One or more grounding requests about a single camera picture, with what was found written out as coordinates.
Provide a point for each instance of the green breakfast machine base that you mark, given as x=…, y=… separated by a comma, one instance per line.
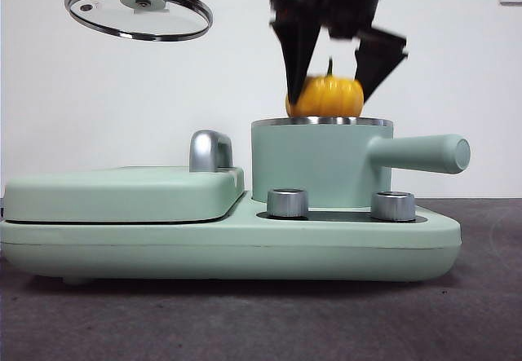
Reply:
x=122, y=251

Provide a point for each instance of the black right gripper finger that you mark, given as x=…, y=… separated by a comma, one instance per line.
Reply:
x=297, y=55
x=379, y=59

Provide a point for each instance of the glass lid with green knob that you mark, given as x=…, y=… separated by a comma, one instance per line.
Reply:
x=138, y=27

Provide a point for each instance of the yellow pumpkin with green stem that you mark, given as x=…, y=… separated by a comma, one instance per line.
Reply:
x=330, y=96

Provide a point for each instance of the silver control knob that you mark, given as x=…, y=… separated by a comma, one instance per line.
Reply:
x=392, y=207
x=287, y=204

